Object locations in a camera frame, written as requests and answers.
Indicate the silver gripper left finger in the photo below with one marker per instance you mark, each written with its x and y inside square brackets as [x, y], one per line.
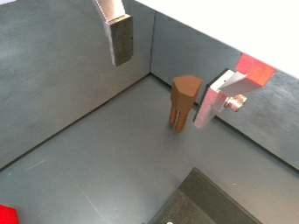
[119, 29]

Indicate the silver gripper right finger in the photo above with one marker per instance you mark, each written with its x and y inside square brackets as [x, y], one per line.
[225, 92]

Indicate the red shape board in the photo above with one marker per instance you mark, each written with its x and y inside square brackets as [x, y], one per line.
[8, 215]

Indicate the black curved stand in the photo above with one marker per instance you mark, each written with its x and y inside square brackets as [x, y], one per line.
[201, 203]

